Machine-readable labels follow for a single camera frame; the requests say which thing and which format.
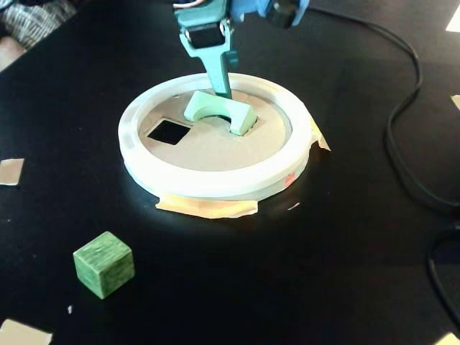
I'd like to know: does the teal gripper with servo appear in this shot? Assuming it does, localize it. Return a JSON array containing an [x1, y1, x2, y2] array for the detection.
[[172, 0, 239, 98]]

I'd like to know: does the white round shape sorter lid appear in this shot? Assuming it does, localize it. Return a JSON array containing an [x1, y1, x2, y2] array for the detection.
[[117, 71, 313, 201]]

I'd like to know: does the white paper sheet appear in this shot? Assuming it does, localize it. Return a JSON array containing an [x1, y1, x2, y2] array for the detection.
[[444, 5, 460, 33]]

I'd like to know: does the looped black cable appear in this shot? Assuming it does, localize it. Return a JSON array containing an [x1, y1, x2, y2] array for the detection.
[[425, 222, 460, 324]]

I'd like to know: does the green wooden cube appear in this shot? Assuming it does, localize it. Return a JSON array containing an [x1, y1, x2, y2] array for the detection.
[[73, 231, 136, 300]]

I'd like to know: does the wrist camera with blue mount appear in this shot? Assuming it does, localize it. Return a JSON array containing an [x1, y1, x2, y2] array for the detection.
[[229, 0, 311, 30]]

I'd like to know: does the long black cable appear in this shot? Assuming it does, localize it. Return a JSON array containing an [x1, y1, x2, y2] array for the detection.
[[307, 5, 460, 216]]

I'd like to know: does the short beige masking tape strip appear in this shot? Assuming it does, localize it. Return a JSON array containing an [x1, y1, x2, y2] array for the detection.
[[308, 120, 332, 152]]

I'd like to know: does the yellow foam piece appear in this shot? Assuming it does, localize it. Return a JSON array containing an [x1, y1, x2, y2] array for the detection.
[[155, 193, 259, 219]]

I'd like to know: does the light green U shape block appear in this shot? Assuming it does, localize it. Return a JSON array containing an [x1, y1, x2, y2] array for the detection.
[[183, 90, 258, 137]]

